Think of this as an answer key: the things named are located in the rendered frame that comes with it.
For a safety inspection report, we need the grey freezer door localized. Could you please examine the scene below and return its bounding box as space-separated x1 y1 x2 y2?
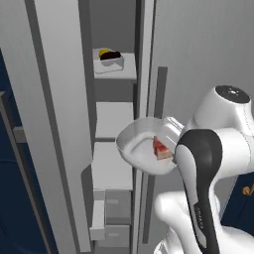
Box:
0 0 94 254

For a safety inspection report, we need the dark avocado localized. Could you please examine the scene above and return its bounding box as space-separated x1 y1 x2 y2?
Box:
99 51 122 62

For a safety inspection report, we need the white container with steak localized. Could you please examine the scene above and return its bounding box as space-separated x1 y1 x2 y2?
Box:
114 117 179 176

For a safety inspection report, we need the grey freezer drawer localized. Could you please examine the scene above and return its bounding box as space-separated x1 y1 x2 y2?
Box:
104 190 133 226
104 224 131 249

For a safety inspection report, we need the red steak piece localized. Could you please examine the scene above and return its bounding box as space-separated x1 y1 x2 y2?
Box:
152 135 174 162

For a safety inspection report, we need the dark grey fridge door handle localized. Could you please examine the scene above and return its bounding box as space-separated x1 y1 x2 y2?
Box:
142 65 169 245

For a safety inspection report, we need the white door bin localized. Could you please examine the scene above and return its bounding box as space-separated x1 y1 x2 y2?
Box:
88 189 107 242

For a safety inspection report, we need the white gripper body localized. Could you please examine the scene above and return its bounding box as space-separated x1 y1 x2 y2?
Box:
157 115 186 149

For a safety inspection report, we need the dark blue cabinet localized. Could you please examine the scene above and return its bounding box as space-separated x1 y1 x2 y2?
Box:
0 49 52 254
220 172 254 238

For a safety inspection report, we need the grey fridge door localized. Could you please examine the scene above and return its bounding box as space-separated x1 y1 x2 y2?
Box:
132 0 254 254

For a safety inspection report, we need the white container with vegetables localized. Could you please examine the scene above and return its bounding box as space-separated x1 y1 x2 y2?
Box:
92 48 125 74

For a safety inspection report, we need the gold cabinet handle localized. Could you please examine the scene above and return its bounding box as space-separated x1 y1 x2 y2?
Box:
241 185 254 196

